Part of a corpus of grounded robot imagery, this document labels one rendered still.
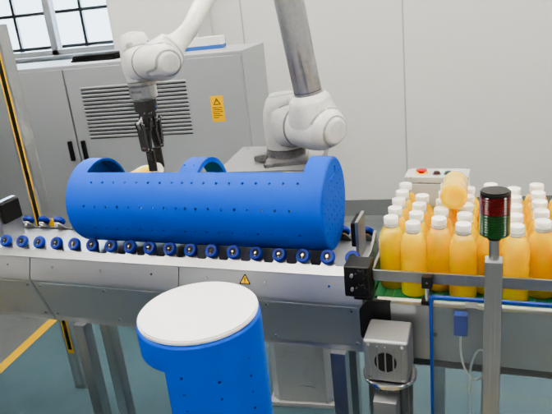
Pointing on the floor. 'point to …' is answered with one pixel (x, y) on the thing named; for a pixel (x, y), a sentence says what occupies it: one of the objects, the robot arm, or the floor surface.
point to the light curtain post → (31, 172)
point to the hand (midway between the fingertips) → (155, 159)
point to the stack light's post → (492, 334)
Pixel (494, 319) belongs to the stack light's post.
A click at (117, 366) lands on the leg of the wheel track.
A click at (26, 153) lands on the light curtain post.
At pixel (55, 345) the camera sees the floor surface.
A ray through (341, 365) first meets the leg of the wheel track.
